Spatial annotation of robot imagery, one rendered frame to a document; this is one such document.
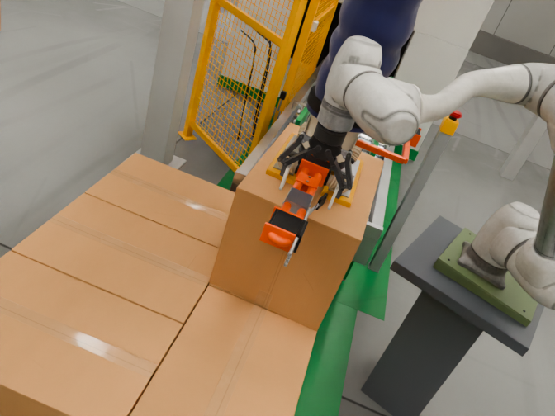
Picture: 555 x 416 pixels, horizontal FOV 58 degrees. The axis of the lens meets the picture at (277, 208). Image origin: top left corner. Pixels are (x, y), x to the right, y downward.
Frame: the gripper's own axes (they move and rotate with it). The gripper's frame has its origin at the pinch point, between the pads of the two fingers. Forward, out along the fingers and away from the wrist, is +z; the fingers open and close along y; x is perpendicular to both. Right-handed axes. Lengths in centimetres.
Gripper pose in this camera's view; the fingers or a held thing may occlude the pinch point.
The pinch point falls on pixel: (306, 193)
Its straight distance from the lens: 131.0
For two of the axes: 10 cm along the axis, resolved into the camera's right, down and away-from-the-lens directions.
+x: -2.6, 4.7, -8.4
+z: -2.8, 7.9, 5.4
